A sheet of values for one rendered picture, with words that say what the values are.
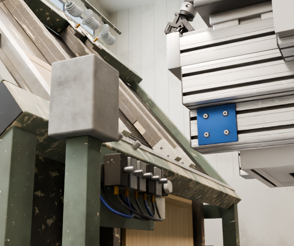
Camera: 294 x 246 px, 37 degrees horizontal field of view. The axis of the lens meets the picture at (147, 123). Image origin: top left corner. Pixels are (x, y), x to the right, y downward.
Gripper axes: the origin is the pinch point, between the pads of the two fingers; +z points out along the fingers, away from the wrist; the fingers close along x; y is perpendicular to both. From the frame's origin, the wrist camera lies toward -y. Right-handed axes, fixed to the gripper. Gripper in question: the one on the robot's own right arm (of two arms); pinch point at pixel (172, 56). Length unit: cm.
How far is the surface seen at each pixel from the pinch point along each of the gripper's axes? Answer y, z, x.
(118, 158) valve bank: -32, 47, 60
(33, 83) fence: 4, 37, 65
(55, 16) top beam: 90, -6, -16
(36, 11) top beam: 92, -2, -3
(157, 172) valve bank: -33, 47, 34
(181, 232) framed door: -7, 77, -81
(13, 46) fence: 19, 28, 65
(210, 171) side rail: 6, 37, -122
